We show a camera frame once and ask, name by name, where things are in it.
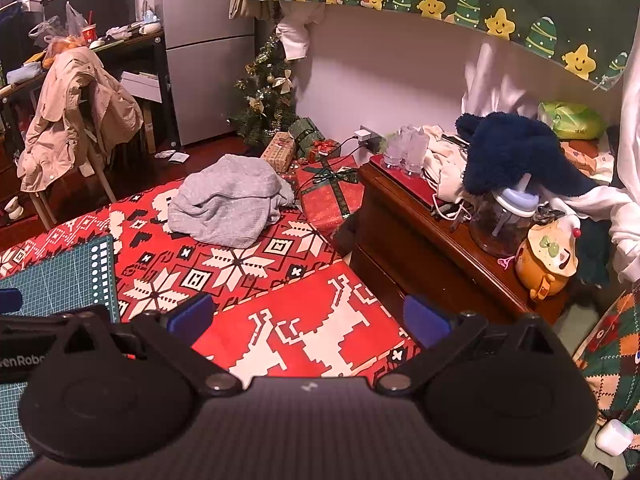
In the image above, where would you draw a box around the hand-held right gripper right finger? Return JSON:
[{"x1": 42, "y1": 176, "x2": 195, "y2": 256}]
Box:
[{"x1": 376, "y1": 295, "x2": 576, "y2": 395}]

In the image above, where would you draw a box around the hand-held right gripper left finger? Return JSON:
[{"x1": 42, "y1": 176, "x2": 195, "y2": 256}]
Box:
[{"x1": 47, "y1": 293, "x2": 244, "y2": 395}]

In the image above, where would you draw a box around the grey knit polo shirt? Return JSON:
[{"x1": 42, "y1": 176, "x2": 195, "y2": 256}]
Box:
[{"x1": 167, "y1": 154, "x2": 296, "y2": 250}]

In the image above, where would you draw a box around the green cutting mat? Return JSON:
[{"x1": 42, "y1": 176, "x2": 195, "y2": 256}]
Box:
[{"x1": 0, "y1": 234, "x2": 121, "y2": 478}]

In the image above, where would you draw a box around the wooden nightstand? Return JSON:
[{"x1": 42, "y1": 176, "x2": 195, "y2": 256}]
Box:
[{"x1": 350, "y1": 152, "x2": 571, "y2": 326}]

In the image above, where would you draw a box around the red patterned blanket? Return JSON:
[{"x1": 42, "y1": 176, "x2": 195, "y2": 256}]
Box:
[{"x1": 0, "y1": 177, "x2": 421, "y2": 378}]

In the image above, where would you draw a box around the clear bottle lilac lid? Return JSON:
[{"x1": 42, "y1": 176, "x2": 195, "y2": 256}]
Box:
[{"x1": 469, "y1": 172, "x2": 542, "y2": 258}]

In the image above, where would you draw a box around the yellow cartoon pot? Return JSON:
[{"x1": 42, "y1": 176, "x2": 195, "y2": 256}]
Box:
[{"x1": 515, "y1": 220, "x2": 581, "y2": 302}]

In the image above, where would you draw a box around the red tray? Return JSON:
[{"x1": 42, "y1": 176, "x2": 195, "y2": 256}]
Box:
[{"x1": 370, "y1": 155, "x2": 443, "y2": 209}]

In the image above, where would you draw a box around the pale wooden chair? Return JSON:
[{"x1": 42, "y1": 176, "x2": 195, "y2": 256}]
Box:
[{"x1": 30, "y1": 82, "x2": 118, "y2": 231}]

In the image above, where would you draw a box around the cream cloth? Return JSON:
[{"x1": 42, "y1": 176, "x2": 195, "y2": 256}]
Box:
[{"x1": 422, "y1": 125, "x2": 481, "y2": 202}]

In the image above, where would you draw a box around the kraft patterned gift box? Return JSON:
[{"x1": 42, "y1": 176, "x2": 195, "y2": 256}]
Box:
[{"x1": 260, "y1": 131, "x2": 297, "y2": 173}]

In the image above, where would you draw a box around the dark blue fuzzy cloth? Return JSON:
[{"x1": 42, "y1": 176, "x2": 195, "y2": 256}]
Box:
[{"x1": 456, "y1": 112, "x2": 598, "y2": 197}]

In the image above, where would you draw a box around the green orange argyle blanket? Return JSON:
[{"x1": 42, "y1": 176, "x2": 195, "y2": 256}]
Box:
[{"x1": 572, "y1": 290, "x2": 640, "y2": 426}]

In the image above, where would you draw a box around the beige jacket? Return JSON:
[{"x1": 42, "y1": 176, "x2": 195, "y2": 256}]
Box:
[{"x1": 17, "y1": 46, "x2": 145, "y2": 193}]

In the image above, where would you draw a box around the green gift box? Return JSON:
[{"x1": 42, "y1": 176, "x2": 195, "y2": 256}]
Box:
[{"x1": 287, "y1": 117, "x2": 326, "y2": 158}]

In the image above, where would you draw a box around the white garment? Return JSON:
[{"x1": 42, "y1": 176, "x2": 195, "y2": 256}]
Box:
[{"x1": 565, "y1": 180, "x2": 640, "y2": 283}]

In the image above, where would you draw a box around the small Christmas tree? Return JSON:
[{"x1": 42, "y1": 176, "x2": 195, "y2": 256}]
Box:
[{"x1": 231, "y1": 35, "x2": 301, "y2": 148}]

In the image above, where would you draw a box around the small white case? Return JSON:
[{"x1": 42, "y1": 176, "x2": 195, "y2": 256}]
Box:
[{"x1": 595, "y1": 419, "x2": 632, "y2": 457}]

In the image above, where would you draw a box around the light blue folded cloth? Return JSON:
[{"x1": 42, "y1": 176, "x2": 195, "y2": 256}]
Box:
[{"x1": 6, "y1": 64, "x2": 45, "y2": 85}]

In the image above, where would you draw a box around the grey refrigerator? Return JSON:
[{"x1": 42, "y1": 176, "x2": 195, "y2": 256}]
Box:
[{"x1": 152, "y1": 0, "x2": 258, "y2": 148}]

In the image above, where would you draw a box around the white flat box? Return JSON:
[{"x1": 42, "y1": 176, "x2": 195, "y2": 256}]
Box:
[{"x1": 120, "y1": 71, "x2": 163, "y2": 104}]

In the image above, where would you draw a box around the sheer white cloth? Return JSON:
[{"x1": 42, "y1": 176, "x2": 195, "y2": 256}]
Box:
[{"x1": 462, "y1": 42, "x2": 540, "y2": 121}]

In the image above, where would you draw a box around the green plastic bag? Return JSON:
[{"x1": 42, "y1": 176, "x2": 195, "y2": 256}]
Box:
[{"x1": 537, "y1": 101, "x2": 608, "y2": 141}]

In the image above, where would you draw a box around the black desk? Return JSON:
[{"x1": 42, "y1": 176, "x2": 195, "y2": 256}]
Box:
[{"x1": 0, "y1": 27, "x2": 181, "y2": 153}]

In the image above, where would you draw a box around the clear plastic bag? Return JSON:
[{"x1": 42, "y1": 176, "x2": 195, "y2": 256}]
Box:
[{"x1": 29, "y1": 2, "x2": 90, "y2": 47}]

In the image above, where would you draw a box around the white hanging cloth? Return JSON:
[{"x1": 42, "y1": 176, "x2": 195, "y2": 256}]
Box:
[{"x1": 275, "y1": 2, "x2": 326, "y2": 61}]

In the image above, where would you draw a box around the black monitor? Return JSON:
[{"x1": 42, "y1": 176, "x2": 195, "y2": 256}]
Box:
[{"x1": 45, "y1": 0, "x2": 138, "y2": 33}]

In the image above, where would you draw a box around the beige hanging bag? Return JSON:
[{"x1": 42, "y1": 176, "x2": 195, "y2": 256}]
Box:
[{"x1": 229, "y1": 0, "x2": 261, "y2": 20}]

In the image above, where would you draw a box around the wall socket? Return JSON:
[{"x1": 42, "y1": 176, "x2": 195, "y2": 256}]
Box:
[{"x1": 359, "y1": 126, "x2": 385, "y2": 155}]

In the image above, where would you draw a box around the black charger cable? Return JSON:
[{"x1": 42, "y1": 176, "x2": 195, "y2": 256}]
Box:
[{"x1": 295, "y1": 135, "x2": 362, "y2": 198}]

